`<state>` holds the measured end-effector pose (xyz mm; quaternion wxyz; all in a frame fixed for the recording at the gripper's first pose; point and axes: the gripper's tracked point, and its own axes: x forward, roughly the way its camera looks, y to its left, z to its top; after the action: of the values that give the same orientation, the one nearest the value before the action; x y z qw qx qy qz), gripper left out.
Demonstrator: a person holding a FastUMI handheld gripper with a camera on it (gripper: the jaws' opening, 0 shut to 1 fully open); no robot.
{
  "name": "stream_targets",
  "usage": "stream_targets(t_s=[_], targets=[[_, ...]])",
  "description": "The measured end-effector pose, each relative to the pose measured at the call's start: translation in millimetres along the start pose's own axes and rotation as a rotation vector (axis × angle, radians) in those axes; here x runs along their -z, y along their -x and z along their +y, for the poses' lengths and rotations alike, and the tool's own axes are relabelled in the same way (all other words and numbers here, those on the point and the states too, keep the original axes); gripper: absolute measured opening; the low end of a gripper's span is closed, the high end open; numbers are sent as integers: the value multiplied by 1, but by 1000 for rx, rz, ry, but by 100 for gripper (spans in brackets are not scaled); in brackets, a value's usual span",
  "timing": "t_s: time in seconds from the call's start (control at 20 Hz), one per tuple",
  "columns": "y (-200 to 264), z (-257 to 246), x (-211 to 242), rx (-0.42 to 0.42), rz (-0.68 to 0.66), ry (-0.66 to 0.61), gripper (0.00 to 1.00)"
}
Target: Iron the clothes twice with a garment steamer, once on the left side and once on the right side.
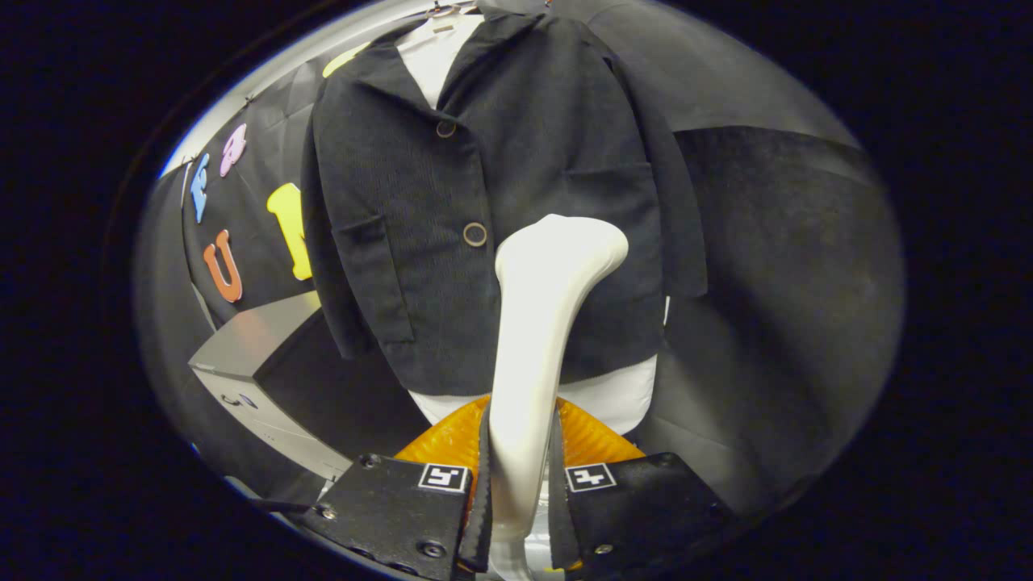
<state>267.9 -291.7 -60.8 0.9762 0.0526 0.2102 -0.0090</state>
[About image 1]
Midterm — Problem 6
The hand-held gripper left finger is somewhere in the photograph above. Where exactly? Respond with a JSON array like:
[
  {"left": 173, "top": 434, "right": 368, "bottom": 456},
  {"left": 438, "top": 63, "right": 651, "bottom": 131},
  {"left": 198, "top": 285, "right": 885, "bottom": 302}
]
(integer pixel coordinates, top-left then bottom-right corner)
[{"left": 307, "top": 395, "right": 495, "bottom": 581}]

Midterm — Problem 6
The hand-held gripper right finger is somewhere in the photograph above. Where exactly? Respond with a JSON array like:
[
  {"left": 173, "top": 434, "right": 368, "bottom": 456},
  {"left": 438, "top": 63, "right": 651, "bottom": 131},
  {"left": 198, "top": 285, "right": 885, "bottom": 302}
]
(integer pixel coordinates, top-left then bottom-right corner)
[{"left": 547, "top": 394, "right": 737, "bottom": 581}]

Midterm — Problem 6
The white shirt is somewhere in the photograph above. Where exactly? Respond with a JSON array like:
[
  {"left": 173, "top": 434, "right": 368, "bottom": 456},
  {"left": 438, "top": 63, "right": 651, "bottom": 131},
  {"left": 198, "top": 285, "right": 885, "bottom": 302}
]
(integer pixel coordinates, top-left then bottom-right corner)
[{"left": 395, "top": 12, "right": 672, "bottom": 437}]

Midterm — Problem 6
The white garment steamer head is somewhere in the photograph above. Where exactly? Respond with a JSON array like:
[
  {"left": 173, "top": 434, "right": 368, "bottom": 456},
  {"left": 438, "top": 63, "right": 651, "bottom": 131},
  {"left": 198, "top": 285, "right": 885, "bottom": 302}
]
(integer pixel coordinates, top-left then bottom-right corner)
[{"left": 487, "top": 214, "right": 630, "bottom": 581}]

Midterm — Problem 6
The black jacket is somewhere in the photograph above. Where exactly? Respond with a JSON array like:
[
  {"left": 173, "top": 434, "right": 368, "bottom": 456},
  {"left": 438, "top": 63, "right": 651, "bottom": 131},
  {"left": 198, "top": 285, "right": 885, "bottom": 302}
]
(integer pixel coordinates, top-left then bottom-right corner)
[{"left": 300, "top": 4, "right": 709, "bottom": 396}]

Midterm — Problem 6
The grey drawer cabinet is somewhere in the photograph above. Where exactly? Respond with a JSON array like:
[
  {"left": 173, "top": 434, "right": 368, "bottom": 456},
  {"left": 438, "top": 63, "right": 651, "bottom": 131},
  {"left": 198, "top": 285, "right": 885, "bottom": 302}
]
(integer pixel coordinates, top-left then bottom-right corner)
[{"left": 188, "top": 290, "right": 429, "bottom": 485}]

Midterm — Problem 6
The black backdrop cloth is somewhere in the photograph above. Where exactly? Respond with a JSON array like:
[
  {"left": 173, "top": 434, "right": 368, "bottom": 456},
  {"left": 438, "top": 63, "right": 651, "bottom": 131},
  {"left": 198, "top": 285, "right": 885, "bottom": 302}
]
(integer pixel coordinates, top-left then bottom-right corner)
[{"left": 133, "top": 0, "right": 905, "bottom": 517}]

